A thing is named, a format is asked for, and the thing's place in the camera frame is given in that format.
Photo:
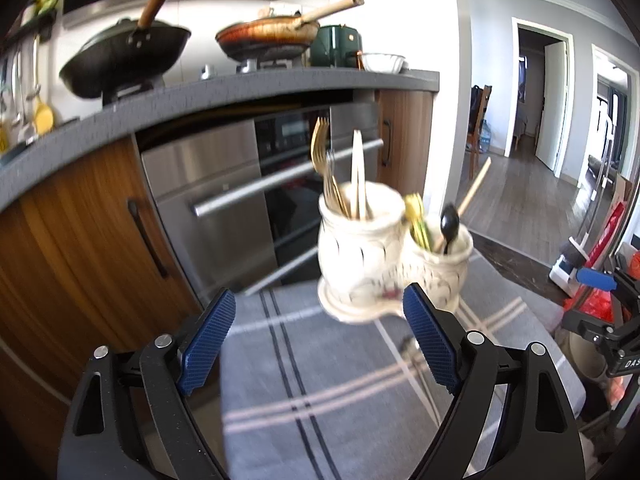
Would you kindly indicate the red plastic bag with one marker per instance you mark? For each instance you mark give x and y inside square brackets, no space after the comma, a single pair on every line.
[592,302]

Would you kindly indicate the white fluted bowl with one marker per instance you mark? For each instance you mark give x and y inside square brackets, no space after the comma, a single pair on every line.
[382,61]

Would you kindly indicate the white upright vacuum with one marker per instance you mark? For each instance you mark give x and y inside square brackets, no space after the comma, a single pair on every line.
[567,262]

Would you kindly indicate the hanging kitchen utensils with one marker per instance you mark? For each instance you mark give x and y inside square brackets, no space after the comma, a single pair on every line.
[42,115]

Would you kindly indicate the wooden cabinet beside oven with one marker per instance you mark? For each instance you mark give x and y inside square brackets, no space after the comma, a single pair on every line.
[405,130]

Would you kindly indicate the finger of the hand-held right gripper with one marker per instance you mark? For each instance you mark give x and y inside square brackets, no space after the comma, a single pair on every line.
[595,278]

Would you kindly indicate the grey kitchen countertop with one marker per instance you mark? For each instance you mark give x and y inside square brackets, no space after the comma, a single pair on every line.
[200,97]

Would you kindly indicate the stainless steel oven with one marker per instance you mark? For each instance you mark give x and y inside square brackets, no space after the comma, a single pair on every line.
[215,180]

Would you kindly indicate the clear water jug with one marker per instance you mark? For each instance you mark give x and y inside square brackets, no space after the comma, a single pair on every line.
[486,139]

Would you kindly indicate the grey checked tablecloth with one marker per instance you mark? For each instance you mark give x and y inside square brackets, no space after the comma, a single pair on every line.
[310,385]

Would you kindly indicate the yellow tulip green-stemmed utensil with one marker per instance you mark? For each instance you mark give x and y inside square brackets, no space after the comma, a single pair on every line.
[424,232]
[412,207]

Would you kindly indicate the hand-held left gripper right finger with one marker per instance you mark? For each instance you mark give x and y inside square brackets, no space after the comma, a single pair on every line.
[430,342]

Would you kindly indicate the dark green kitchen appliance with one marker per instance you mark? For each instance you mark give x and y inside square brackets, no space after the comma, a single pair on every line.
[337,45]

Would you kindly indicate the gold fork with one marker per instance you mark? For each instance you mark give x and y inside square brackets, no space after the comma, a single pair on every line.
[320,150]

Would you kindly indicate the brown frying pan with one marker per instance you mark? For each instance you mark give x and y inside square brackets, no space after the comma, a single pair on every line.
[270,35]

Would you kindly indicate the long wooden base cabinets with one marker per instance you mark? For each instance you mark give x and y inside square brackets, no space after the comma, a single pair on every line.
[70,240]

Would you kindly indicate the white interior door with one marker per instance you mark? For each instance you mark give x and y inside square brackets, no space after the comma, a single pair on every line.
[552,105]

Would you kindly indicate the cream ceramic jar gold trim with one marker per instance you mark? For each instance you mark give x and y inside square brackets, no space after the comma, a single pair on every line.
[442,272]

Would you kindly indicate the cream ceramic jar floral print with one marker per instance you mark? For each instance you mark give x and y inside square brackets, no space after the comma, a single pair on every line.
[355,255]

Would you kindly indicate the wooden dining chair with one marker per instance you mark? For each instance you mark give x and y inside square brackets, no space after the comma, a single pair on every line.
[480,110]

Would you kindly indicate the wooden chopstick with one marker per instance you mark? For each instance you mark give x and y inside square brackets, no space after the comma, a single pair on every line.
[475,185]
[355,175]
[362,180]

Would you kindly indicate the black spoon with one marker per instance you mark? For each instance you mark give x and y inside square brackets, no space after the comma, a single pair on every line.
[449,222]

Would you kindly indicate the white round pot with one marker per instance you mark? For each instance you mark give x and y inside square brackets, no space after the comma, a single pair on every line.
[585,355]

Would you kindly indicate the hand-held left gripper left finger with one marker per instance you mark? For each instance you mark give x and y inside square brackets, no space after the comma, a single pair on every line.
[210,340]

